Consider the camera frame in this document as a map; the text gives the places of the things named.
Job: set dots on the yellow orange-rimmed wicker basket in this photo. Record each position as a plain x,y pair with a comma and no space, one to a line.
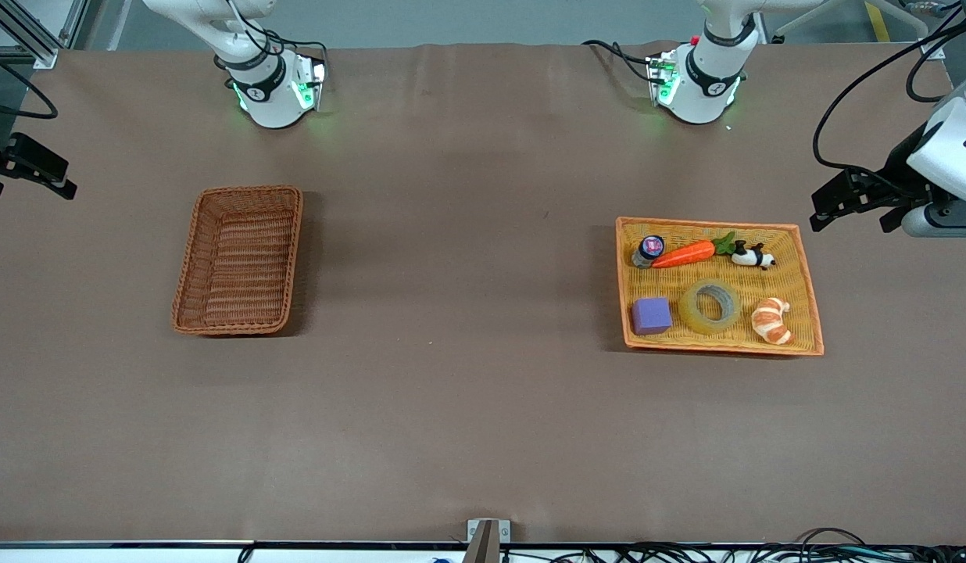
788,277

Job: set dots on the white table edge rail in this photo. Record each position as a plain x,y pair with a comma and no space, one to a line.
139,554

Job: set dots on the metal table edge bracket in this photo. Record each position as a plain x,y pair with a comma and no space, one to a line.
475,530

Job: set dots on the aluminium frame extrusion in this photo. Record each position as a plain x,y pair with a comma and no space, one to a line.
41,55

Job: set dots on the brown mounting post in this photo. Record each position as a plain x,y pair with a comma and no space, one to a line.
483,547

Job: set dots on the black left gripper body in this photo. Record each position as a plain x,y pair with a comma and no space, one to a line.
898,170

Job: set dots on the orange toy carrot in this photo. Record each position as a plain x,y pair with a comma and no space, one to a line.
686,254

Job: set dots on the black white panda toy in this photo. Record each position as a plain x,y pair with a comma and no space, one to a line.
753,256

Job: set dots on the brown wicker basket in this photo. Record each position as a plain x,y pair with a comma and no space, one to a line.
241,266

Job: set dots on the table cover sheet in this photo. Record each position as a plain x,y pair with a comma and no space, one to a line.
483,391

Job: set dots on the purple foam cube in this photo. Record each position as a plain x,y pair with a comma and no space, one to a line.
651,317

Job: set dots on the small round black jar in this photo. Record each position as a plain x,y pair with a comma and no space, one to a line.
651,247

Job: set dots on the yellowish clear tape roll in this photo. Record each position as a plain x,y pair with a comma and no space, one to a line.
690,314

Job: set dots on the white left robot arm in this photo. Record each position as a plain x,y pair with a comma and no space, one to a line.
706,82

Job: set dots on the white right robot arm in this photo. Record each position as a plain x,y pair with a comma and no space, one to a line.
268,98

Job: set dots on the toy croissant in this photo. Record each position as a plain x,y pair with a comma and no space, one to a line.
771,324

